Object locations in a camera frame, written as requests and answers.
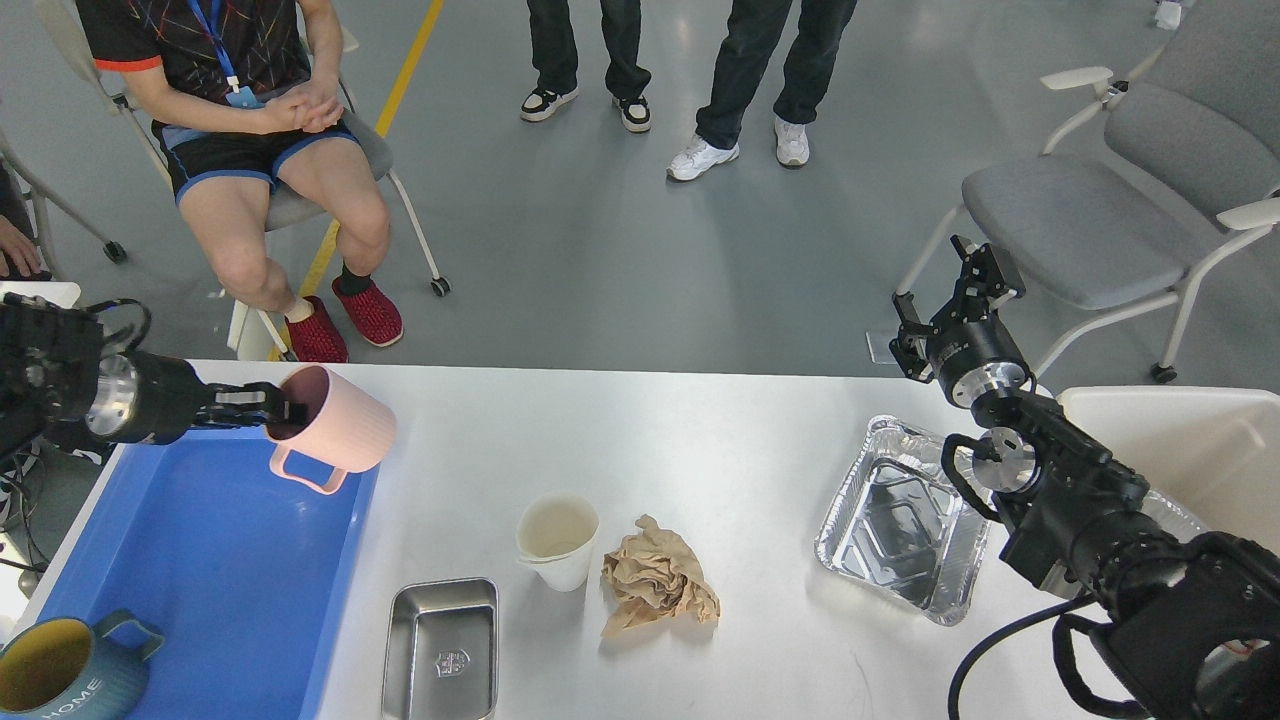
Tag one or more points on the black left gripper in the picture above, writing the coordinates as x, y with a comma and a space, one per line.
153, 400

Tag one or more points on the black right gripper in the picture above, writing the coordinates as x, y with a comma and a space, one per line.
966, 348

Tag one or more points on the pink ribbed mug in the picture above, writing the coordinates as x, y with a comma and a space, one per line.
342, 426

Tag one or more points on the stainless steel rectangular tray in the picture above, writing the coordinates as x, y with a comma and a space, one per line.
442, 651

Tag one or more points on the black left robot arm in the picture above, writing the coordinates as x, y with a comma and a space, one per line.
68, 379

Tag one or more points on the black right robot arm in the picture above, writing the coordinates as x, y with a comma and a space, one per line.
1148, 626

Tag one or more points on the clear floor plate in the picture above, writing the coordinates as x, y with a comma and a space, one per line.
879, 347

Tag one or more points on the blue plastic tray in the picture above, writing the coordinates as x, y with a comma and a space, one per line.
244, 573

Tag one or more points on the grey office chair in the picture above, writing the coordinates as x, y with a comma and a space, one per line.
1200, 115

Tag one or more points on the standing person white sneakers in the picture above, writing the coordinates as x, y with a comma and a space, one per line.
754, 31

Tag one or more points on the white side table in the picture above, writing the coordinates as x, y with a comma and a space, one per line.
62, 294

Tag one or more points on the aluminium foil tray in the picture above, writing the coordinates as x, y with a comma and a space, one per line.
898, 527

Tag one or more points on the white plastic bin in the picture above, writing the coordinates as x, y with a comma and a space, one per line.
1213, 450

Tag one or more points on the seated person in shorts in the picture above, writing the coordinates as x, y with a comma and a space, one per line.
244, 97

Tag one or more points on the white paper cup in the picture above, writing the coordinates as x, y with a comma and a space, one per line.
555, 538

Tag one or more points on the teal mug yellow inside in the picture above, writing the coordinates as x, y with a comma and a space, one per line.
65, 668

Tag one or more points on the crumpled brown paper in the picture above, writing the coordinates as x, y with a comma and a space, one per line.
654, 575

